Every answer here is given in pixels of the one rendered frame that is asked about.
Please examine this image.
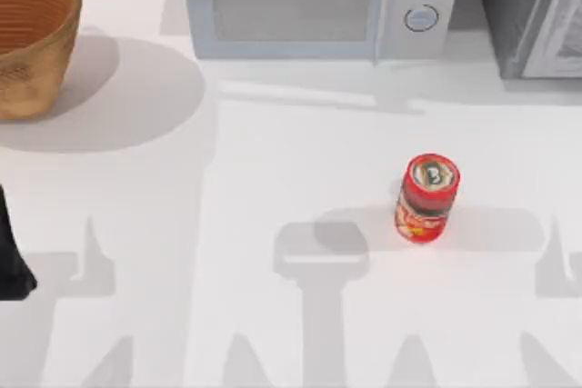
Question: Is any red jar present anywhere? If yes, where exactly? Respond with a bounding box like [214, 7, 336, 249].
[394, 153, 461, 244]

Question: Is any pale microwave oven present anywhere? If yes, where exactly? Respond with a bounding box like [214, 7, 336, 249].
[177, 0, 468, 67]

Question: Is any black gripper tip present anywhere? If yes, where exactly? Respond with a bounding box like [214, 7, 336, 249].
[0, 184, 38, 302]

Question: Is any brown woven basket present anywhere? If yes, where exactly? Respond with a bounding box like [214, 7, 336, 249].
[0, 0, 84, 121]

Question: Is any microwave door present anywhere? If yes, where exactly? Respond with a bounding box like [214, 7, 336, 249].
[178, 0, 403, 63]

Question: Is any microwave door handle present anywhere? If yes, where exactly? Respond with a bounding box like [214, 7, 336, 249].
[373, 0, 394, 67]

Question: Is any round microwave knob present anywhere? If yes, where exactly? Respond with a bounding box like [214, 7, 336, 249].
[404, 4, 440, 34]

